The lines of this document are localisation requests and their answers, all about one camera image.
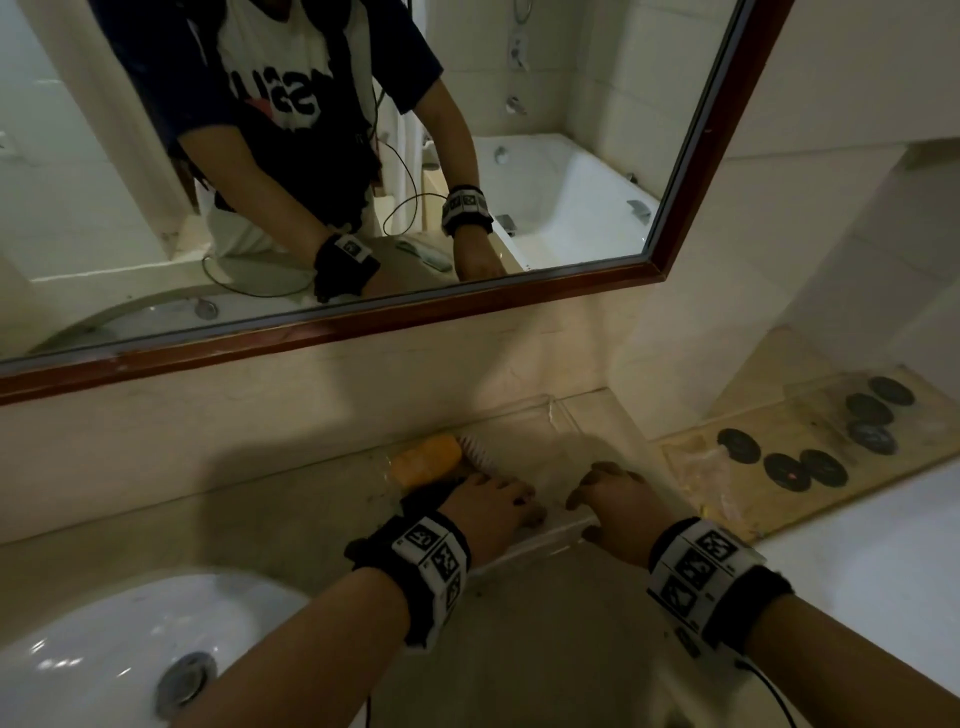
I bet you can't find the chrome sink drain plug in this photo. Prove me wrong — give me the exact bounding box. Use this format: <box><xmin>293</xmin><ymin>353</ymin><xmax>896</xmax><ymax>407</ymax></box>
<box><xmin>155</xmin><ymin>650</ymin><xmax>219</xmax><ymax>718</ymax></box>

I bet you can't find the person's right hand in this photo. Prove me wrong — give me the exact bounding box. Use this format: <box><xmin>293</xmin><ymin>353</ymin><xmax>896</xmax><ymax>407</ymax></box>
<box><xmin>566</xmin><ymin>461</ymin><xmax>678</xmax><ymax>569</ymax></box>

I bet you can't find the white ceramic sink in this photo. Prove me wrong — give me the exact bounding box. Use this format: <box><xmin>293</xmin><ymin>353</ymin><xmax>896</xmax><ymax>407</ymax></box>
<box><xmin>0</xmin><ymin>569</ymin><xmax>369</xmax><ymax>728</ymax></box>

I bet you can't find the clear acrylic tray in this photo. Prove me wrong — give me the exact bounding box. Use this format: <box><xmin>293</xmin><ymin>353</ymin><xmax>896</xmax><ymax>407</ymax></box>
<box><xmin>386</xmin><ymin>393</ymin><xmax>658</xmax><ymax>575</ymax></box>

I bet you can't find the person's right forearm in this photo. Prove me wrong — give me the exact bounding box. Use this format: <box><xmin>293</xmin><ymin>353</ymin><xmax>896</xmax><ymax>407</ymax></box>
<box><xmin>742</xmin><ymin>592</ymin><xmax>960</xmax><ymax>728</ymax></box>

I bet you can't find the left wrist marker band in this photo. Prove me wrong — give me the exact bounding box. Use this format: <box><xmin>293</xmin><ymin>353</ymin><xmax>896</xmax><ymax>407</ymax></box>
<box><xmin>344</xmin><ymin>512</ymin><xmax>472</xmax><ymax>651</ymax></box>

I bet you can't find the tan wooden board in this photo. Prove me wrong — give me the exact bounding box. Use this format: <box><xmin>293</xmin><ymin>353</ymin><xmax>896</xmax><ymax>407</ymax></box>
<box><xmin>648</xmin><ymin>363</ymin><xmax>960</xmax><ymax>541</ymax></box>

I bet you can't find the pink comb with ring handle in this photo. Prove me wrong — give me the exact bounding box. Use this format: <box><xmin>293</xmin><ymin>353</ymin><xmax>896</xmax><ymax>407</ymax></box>
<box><xmin>458</xmin><ymin>433</ymin><xmax>502</xmax><ymax>481</ymax></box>

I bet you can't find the person's left forearm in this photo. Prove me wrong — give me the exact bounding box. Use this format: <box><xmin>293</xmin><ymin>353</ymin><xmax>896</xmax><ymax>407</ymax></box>
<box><xmin>172</xmin><ymin>566</ymin><xmax>412</xmax><ymax>728</ymax></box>

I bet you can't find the group of black round discs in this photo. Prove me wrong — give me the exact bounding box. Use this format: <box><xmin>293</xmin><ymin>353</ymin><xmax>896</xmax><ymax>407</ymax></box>
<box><xmin>716</xmin><ymin>374</ymin><xmax>916</xmax><ymax>494</ymax></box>

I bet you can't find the crumpled clear plastic wrapper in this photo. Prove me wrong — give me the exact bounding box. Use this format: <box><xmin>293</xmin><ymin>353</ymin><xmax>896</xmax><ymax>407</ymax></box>
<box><xmin>665</xmin><ymin>442</ymin><xmax>745</xmax><ymax>526</ymax></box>

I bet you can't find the orange soap bar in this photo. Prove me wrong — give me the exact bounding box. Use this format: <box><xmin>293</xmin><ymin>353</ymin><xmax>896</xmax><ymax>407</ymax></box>
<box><xmin>391</xmin><ymin>434</ymin><xmax>464</xmax><ymax>490</ymax></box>

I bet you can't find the right wrist marker band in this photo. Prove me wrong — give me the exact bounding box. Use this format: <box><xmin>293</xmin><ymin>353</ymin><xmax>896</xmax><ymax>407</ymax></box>
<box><xmin>646</xmin><ymin>517</ymin><xmax>795</xmax><ymax>655</ymax></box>

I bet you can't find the wrist marker band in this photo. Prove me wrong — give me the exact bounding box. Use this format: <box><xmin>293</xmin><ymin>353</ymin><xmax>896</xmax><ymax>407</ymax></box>
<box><xmin>646</xmin><ymin>517</ymin><xmax>795</xmax><ymax>655</ymax></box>
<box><xmin>344</xmin><ymin>512</ymin><xmax>472</xmax><ymax>651</ymax></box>

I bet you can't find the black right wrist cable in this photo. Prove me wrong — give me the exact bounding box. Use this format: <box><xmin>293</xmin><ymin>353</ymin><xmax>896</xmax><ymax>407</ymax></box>
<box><xmin>734</xmin><ymin>656</ymin><xmax>798</xmax><ymax>728</ymax></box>

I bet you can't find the person's left hand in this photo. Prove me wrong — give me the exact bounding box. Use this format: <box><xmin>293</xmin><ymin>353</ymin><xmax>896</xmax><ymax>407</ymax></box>
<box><xmin>438</xmin><ymin>472</ymin><xmax>549</xmax><ymax>569</ymax></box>

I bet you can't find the wood-framed mirror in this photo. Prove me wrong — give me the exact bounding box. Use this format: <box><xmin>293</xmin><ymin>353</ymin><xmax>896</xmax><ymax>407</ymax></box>
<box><xmin>0</xmin><ymin>0</ymin><xmax>796</xmax><ymax>406</ymax></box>

